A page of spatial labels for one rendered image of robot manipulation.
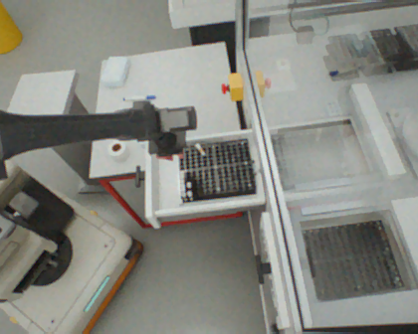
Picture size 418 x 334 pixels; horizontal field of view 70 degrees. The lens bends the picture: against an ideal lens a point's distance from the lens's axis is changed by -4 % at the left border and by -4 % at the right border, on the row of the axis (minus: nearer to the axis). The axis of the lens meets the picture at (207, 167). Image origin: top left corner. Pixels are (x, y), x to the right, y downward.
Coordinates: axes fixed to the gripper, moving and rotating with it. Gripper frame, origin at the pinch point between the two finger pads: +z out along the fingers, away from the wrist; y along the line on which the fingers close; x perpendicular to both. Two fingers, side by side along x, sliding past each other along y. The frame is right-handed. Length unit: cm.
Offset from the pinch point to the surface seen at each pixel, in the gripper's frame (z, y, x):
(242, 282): 98, 4, -23
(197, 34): 24, 3, 82
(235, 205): 10.1, 14.1, -13.1
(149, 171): 3.1, -9.6, -1.6
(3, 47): 68, -185, 186
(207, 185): 10.9, 6.1, -5.2
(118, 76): 13, -30, 53
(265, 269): 8.6, 20.3, -32.2
